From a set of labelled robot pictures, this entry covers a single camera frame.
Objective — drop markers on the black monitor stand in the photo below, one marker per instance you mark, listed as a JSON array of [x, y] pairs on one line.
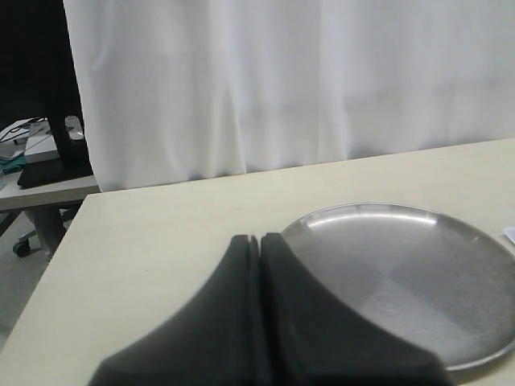
[[45, 35]]

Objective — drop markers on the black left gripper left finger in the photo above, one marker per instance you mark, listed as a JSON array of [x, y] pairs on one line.
[[217, 338]]

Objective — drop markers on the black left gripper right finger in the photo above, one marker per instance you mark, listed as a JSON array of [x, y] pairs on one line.
[[315, 339]]

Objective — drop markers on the round stainless steel plate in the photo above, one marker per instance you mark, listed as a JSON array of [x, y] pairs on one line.
[[426, 277]]

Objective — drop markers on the printed paper game board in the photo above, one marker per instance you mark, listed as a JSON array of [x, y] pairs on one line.
[[509, 232]]

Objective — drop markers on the grey side desk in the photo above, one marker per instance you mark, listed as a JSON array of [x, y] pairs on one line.
[[44, 204]]

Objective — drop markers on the white box on desk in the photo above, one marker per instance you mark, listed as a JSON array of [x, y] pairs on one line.
[[40, 145]]

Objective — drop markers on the white backdrop curtain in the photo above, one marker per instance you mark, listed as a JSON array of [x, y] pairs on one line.
[[173, 91]]

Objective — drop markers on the office chair caster base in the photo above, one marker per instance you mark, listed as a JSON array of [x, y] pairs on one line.
[[28, 241]]

